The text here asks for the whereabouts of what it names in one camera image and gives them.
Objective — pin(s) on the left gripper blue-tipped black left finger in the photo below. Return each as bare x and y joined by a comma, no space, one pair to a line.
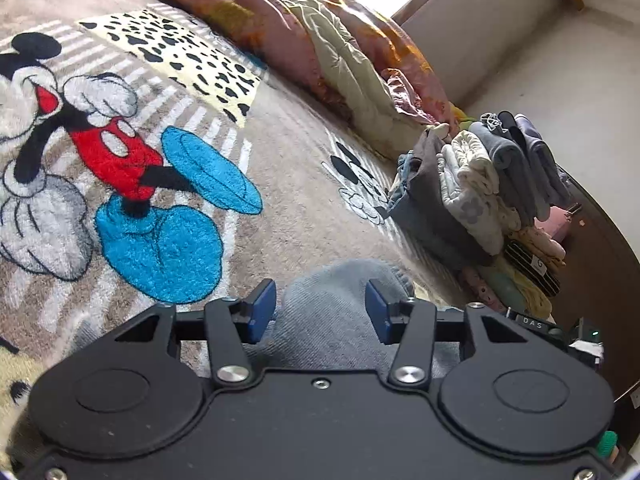
230,324

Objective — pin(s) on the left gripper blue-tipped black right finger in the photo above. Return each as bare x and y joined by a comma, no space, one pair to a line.
411,325

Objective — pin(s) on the grey knit sweater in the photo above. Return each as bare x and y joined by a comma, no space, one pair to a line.
321,322

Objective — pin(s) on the pink patterned folded garment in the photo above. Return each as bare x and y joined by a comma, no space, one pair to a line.
482,291

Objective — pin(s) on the dark brown folded garment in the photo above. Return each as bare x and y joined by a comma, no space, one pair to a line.
416,206

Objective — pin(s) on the yellow folded garment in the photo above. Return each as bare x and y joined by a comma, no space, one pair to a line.
514,290

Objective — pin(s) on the black white striped garment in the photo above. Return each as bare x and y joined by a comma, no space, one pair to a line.
532,267

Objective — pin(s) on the white floral folded garment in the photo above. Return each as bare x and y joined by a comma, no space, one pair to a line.
469,186

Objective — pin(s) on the grey folded garment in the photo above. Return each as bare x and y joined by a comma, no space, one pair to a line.
515,183

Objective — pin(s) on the Mickey Mouse plush blanket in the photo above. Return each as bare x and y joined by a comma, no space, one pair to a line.
145,160

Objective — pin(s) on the dark wooden bed footboard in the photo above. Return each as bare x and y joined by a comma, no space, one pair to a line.
600,283

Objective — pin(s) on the lavender folded garment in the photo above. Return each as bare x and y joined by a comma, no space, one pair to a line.
545,171

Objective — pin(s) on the pink floral quilt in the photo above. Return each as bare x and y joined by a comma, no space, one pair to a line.
362,66

